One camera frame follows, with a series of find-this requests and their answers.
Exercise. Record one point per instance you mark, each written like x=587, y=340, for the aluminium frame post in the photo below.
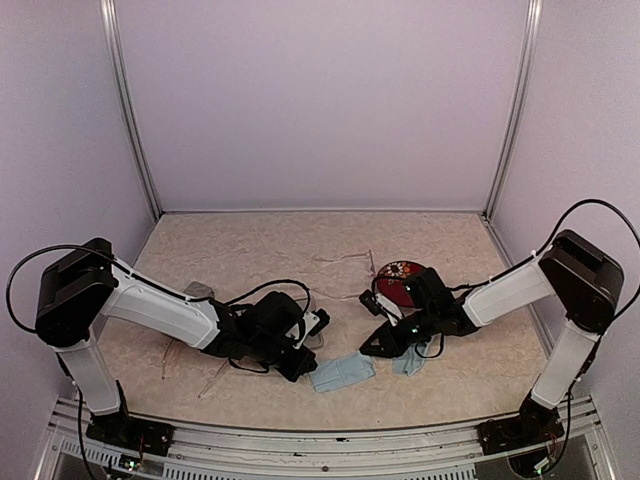
x=110, y=23
x=518, y=103

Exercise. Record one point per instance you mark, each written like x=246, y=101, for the grey glasses case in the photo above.
x=200, y=290

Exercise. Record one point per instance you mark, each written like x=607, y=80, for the small blue cleaning cloth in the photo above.
x=412, y=360

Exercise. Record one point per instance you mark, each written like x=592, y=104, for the clear pink glasses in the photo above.
x=342, y=277

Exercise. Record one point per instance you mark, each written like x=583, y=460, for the front aluminium rail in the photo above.
x=293, y=432

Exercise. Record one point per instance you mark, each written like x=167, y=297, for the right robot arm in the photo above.
x=585, y=280

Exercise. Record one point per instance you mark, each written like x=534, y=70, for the right aluminium frame post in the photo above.
x=518, y=103

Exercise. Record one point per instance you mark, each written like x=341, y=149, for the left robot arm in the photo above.
x=89, y=282

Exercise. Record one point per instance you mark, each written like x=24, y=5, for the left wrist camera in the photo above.
x=315, y=322

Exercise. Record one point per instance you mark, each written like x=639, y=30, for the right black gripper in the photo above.
x=384, y=333

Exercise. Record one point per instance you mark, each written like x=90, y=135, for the pink glasses case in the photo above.
x=316, y=341

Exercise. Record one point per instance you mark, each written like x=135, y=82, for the red floral plate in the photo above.
x=388, y=281

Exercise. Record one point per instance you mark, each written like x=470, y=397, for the red lens sunglasses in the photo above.
x=170, y=358

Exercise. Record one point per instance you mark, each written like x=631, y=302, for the large blue cleaning cloth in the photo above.
x=343, y=372

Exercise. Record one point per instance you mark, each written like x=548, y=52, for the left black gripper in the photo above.
x=294, y=371

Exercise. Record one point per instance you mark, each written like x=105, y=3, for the left aluminium frame post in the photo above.
x=110, y=23

